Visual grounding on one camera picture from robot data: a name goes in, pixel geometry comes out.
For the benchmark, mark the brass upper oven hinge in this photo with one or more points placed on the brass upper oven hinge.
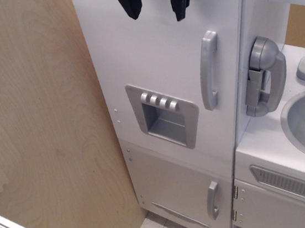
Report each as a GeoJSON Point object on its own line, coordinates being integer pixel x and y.
{"type": "Point", "coordinates": [235, 192]}

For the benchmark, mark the grey lower door handle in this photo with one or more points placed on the grey lower door handle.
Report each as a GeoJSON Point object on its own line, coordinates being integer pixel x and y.
{"type": "Point", "coordinates": [212, 209]}

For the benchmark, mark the brass oven hinge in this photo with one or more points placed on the brass oven hinge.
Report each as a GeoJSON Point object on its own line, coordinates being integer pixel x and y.
{"type": "Point", "coordinates": [234, 216]}
{"type": "Point", "coordinates": [235, 192]}

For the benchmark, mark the brass lower oven hinge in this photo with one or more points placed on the brass lower oven hinge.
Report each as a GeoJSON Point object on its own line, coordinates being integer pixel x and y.
{"type": "Point", "coordinates": [234, 216]}

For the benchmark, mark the grey upper door handle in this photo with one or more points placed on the grey upper door handle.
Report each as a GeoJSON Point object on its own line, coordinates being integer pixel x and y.
{"type": "Point", "coordinates": [208, 50]}

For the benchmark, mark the white oven door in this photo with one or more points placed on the white oven door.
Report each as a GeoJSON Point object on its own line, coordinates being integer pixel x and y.
{"type": "Point", "coordinates": [257, 207]}

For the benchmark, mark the grey ice dispenser box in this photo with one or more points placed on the grey ice dispenser box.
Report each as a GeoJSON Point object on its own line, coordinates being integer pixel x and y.
{"type": "Point", "coordinates": [165, 117]}

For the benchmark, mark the grey door handle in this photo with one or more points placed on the grey door handle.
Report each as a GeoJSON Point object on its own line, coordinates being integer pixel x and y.
{"type": "Point", "coordinates": [212, 209]}
{"type": "Point", "coordinates": [208, 50]}

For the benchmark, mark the white toy fridge cabinet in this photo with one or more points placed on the white toy fridge cabinet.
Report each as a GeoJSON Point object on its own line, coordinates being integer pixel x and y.
{"type": "Point", "coordinates": [258, 139]}

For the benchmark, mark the grey oven vent panel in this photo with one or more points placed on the grey oven vent panel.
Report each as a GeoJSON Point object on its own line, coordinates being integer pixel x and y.
{"type": "Point", "coordinates": [278, 180]}

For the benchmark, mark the white fridge door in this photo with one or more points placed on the white fridge door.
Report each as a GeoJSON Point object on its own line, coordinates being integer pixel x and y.
{"type": "Point", "coordinates": [176, 190]}
{"type": "Point", "coordinates": [160, 54]}

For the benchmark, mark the grey toy telephone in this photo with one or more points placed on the grey toy telephone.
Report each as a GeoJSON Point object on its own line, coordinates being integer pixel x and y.
{"type": "Point", "coordinates": [266, 78]}

